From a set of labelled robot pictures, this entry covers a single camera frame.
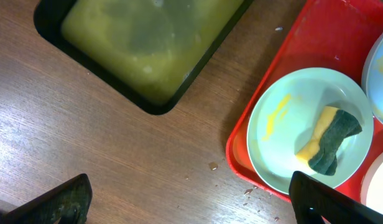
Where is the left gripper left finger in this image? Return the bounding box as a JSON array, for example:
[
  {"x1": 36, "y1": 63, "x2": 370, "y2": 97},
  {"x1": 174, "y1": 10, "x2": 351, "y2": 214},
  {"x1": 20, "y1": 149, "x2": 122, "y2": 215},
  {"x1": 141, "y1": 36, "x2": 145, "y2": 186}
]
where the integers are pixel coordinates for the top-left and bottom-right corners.
[{"x1": 0, "y1": 174, "x2": 93, "y2": 224}]

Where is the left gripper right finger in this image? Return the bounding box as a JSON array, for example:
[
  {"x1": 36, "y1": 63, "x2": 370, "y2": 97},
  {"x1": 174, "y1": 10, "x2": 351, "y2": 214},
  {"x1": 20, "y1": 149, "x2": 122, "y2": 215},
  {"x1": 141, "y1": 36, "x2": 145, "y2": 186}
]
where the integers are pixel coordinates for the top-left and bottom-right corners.
[{"x1": 288, "y1": 171, "x2": 383, "y2": 224}]

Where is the yellow green sponge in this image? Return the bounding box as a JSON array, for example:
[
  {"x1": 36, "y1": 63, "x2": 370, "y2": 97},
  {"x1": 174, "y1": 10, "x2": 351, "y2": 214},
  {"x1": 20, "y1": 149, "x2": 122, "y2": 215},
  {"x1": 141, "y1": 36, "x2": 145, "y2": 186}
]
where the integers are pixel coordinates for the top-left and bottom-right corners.
[{"x1": 296, "y1": 106, "x2": 362, "y2": 176}]

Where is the white plate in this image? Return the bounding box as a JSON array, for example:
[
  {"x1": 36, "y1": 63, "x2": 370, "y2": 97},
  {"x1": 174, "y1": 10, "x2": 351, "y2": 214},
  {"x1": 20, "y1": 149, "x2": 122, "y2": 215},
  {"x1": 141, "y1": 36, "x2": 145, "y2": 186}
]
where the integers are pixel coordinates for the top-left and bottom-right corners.
[{"x1": 360, "y1": 153, "x2": 383, "y2": 214}]

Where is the light blue plate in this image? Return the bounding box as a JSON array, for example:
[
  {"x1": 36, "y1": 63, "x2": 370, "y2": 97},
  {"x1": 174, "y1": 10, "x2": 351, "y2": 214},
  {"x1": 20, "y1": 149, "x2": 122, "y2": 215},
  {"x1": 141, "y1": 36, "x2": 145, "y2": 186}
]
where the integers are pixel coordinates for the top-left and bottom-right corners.
[
  {"x1": 361, "y1": 33, "x2": 383, "y2": 124},
  {"x1": 246, "y1": 67, "x2": 374, "y2": 194}
]

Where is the red plastic tray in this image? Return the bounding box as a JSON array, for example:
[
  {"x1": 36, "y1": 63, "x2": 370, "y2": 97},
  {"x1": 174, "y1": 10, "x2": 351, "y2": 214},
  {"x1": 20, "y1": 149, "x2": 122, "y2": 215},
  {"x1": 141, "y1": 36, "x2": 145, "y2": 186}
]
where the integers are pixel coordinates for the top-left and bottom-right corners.
[{"x1": 226, "y1": 0, "x2": 383, "y2": 202}]

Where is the black tray with soapy water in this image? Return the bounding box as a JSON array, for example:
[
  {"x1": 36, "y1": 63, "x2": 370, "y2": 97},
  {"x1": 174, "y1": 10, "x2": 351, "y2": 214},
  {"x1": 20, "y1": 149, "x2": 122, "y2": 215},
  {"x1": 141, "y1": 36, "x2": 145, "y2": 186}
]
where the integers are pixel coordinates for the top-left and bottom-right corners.
[{"x1": 33, "y1": 0, "x2": 251, "y2": 115}]

